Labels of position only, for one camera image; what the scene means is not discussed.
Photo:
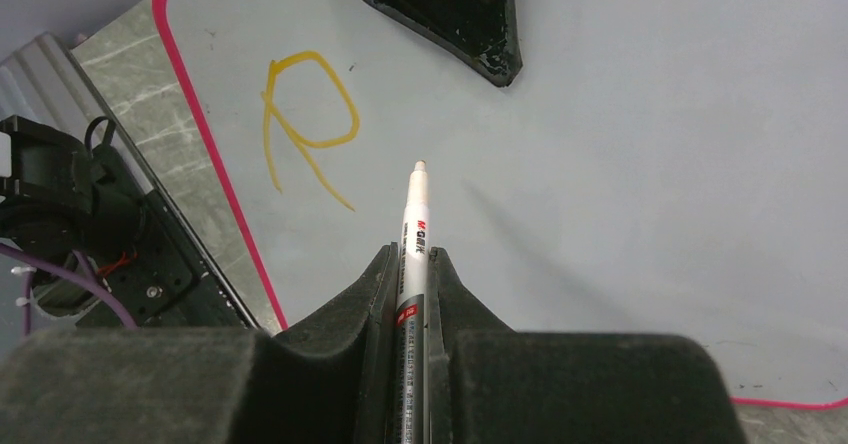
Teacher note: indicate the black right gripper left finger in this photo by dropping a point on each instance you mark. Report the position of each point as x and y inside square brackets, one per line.
[326, 379]

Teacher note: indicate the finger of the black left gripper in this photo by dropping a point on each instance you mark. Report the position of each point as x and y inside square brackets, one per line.
[483, 34]

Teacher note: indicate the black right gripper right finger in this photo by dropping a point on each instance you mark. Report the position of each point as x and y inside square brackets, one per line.
[492, 384]

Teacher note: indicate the white marker pen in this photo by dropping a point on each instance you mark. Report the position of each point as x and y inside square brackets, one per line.
[411, 400]

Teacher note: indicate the pink framed whiteboard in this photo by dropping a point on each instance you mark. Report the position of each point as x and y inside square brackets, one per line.
[669, 166]

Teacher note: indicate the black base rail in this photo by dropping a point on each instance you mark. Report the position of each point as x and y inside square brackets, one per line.
[81, 208]

